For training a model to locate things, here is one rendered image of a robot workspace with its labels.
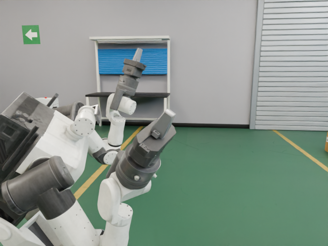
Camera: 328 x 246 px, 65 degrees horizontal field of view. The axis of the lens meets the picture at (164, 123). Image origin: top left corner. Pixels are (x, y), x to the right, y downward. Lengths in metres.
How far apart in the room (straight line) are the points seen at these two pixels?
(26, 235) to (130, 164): 0.62
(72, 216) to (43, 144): 0.23
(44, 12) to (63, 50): 0.87
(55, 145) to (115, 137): 0.44
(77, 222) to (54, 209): 0.07
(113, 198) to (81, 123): 0.31
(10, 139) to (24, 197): 0.21
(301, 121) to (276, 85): 0.93
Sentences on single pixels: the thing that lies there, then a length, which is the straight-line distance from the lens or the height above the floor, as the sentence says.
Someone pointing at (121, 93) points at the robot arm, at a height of 1.12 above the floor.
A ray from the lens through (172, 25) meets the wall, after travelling 5.68.
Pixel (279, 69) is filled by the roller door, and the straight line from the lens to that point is 5.73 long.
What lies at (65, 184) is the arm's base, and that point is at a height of 0.92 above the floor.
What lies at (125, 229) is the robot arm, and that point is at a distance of 0.74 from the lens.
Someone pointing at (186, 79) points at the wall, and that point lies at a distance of 5.59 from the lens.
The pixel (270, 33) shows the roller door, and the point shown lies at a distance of 5.71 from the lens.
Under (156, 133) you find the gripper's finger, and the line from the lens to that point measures 0.53.
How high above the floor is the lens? 1.21
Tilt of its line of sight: 11 degrees down
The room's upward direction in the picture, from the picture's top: straight up
